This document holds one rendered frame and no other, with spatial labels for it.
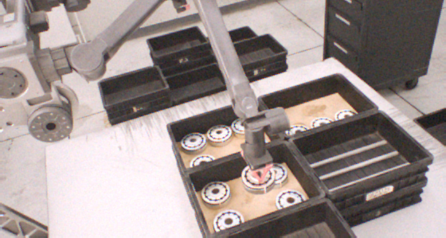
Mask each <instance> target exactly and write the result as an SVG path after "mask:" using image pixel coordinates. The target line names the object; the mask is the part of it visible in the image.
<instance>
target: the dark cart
mask: <svg viewBox="0 0 446 238"><path fill-rule="evenodd" d="M443 4H444V0H326V5H325V25H324V42H323V60H326V59H328V58H332V57H333V58H334V59H336V60H338V61H339V62H340V63H341V64H342V65H344V66H345V67H346V68H348V69H349V70H350V71H351V72H352V73H353V74H355V75H356V76H357V77H359V78H360V80H363V81H364V82H365V83H366V84H367V85H369V86H370V87H371V88H372V89H373V90H375V91H376V92H377V91H380V90H382V89H387V88H390V87H392V86H395V85H397V84H403V83H405V82H406V83H405V87H406V88H407V89H413V88H415V87H416V86H417V84H418V82H419V78H420V77H422V76H426V75H427V71H428V66H429V61H430V59H431V55H432V50H433V46H434V43H435V39H436V30H437V27H438V23H439V20H440V14H441V10H442V7H443Z"/></svg>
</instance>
